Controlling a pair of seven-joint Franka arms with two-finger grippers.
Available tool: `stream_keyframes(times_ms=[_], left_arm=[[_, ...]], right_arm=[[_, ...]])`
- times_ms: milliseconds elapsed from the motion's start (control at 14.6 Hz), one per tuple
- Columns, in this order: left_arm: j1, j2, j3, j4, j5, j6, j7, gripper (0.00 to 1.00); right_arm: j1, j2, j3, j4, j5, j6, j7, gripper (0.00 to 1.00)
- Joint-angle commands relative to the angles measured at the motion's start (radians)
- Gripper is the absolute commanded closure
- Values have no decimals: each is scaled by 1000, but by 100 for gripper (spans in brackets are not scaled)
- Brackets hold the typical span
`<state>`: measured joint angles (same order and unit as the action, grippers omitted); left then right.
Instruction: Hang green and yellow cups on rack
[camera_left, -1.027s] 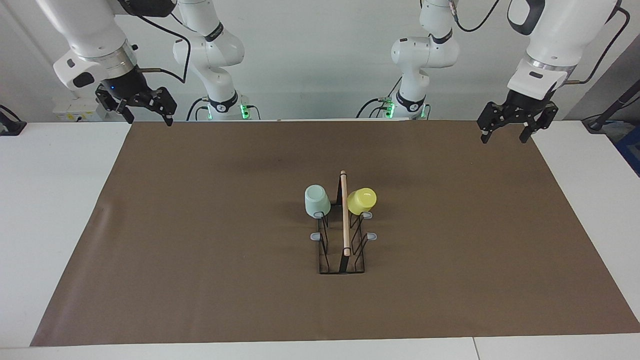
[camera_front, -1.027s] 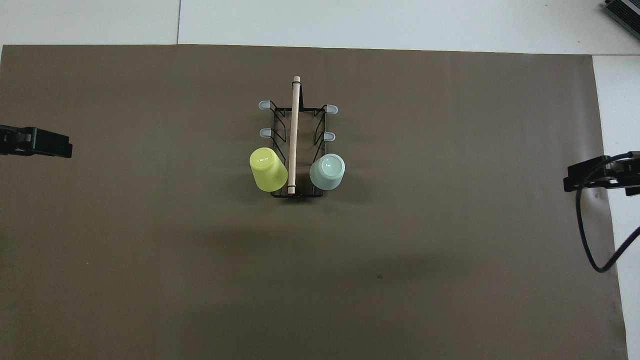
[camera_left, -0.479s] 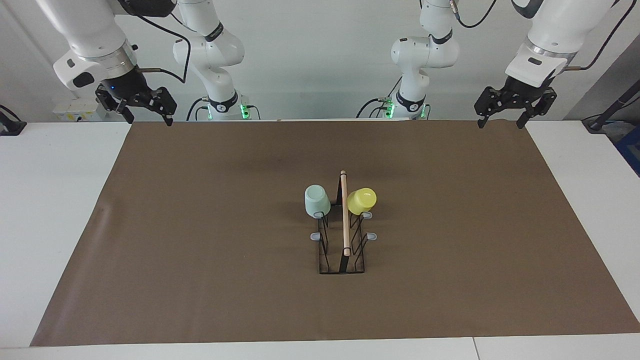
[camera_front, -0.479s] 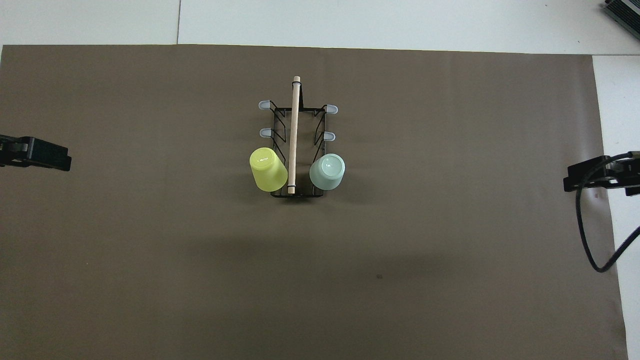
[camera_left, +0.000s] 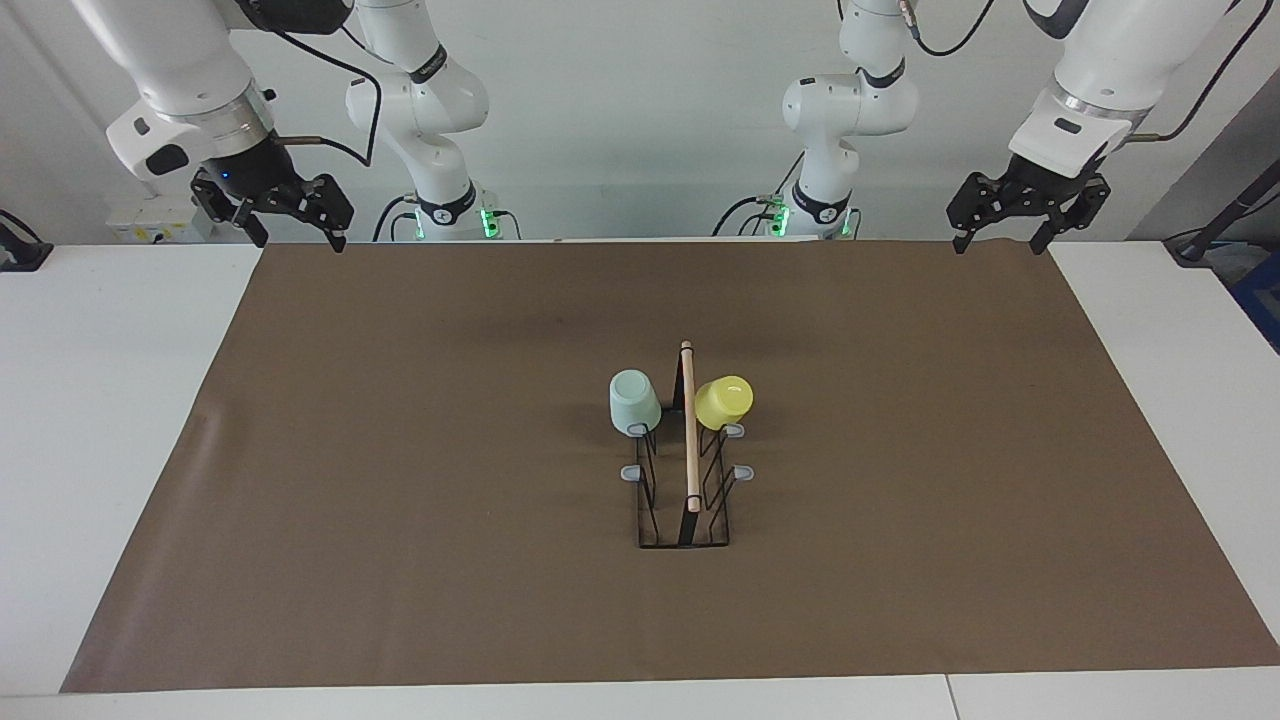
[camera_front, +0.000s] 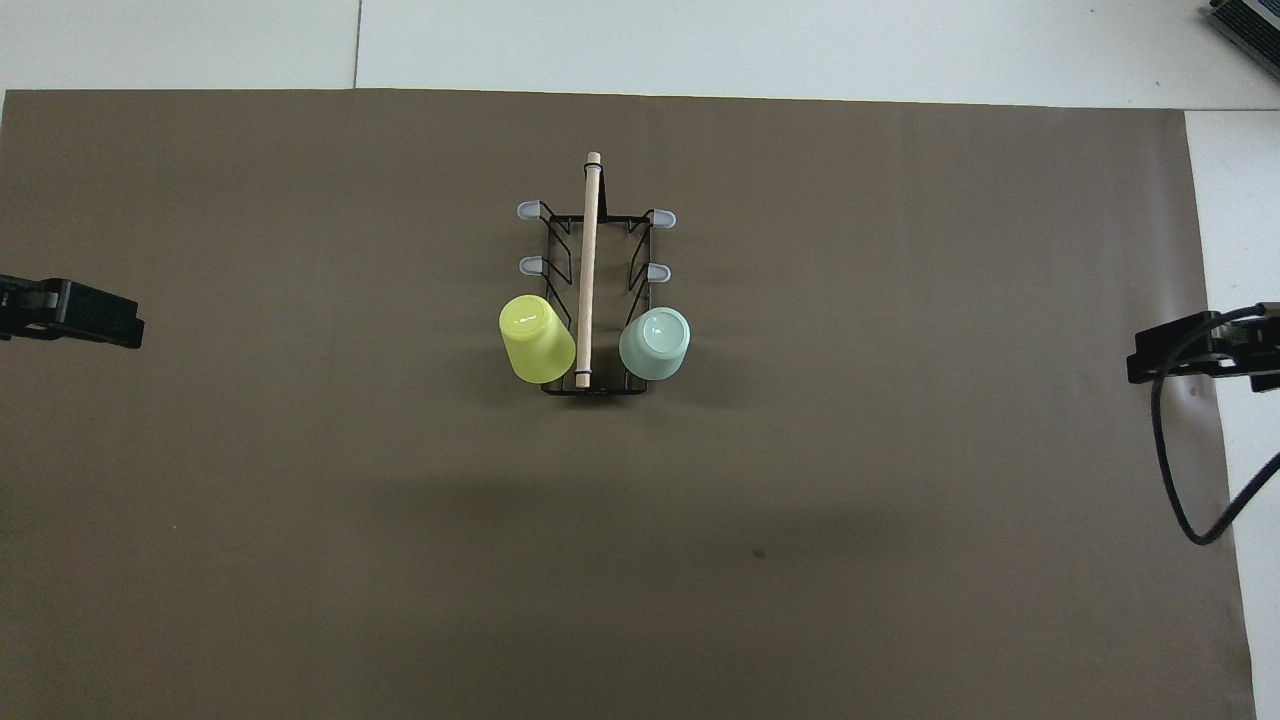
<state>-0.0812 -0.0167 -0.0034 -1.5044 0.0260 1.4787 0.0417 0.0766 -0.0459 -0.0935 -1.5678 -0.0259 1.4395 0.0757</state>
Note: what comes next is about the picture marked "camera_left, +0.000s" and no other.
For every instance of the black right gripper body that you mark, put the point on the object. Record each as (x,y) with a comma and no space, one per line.
(250,172)

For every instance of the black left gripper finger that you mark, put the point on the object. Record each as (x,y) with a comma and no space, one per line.
(975,200)
(1080,200)

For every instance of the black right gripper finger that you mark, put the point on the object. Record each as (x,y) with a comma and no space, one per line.
(330,205)
(230,208)

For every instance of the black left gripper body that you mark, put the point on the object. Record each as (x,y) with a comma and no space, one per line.
(1040,178)

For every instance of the yellow plastic cup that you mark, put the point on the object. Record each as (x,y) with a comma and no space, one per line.
(722,402)

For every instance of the pale green plastic cup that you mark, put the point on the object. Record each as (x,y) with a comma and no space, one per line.
(633,400)

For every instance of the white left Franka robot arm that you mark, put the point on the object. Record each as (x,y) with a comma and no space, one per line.
(850,110)

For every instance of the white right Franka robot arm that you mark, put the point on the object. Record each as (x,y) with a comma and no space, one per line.
(180,60)

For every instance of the black stand pole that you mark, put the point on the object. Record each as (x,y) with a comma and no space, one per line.
(1190,248)

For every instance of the blue box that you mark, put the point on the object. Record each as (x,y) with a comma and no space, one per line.
(1262,300)

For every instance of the black table clamp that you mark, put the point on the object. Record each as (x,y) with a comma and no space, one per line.
(20,255)

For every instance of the brown table mat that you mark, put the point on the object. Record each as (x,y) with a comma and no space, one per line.
(500,600)

